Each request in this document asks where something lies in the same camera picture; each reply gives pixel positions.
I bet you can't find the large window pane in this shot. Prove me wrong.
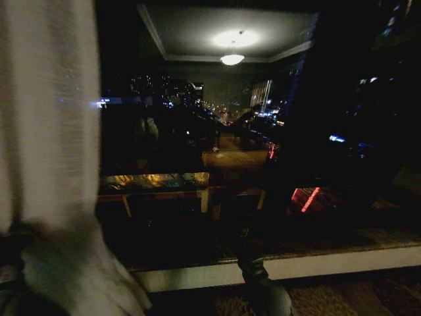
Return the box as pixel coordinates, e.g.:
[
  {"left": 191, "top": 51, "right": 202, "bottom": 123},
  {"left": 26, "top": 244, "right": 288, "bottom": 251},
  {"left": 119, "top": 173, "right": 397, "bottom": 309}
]
[{"left": 94, "top": 0, "right": 421, "bottom": 264}]

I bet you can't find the white sheer curtain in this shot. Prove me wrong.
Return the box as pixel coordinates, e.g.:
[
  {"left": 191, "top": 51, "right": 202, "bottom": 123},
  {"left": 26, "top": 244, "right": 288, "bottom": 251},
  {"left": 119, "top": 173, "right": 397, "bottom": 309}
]
[{"left": 0, "top": 0, "right": 153, "bottom": 316}]

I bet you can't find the marble window sill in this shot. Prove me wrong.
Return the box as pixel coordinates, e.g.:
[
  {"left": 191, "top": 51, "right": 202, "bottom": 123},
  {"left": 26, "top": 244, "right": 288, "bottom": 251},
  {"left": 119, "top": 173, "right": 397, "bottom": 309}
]
[{"left": 127, "top": 226, "right": 421, "bottom": 294}]

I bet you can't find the round ceiling lamp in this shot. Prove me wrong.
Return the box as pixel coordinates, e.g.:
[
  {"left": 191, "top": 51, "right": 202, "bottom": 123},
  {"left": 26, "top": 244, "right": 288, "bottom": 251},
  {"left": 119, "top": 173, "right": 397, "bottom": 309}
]
[{"left": 219, "top": 31, "right": 246, "bottom": 66}]

